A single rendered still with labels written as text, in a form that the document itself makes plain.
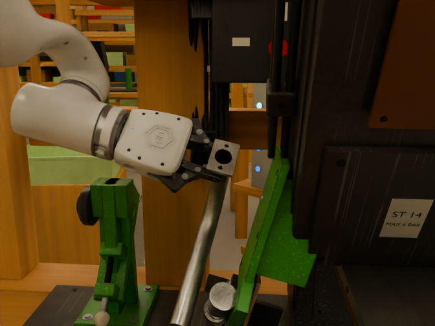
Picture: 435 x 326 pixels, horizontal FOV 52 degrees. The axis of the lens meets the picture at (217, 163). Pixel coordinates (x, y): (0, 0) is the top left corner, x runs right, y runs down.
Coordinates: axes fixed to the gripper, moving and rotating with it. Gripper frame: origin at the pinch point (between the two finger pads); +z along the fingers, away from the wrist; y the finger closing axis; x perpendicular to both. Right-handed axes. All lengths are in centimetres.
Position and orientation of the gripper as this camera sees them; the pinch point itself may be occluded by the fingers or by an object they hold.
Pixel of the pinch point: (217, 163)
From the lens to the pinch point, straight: 68.8
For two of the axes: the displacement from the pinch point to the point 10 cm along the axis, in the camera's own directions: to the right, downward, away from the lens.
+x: -1.2, 4.7, 8.8
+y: 2.4, -8.4, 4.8
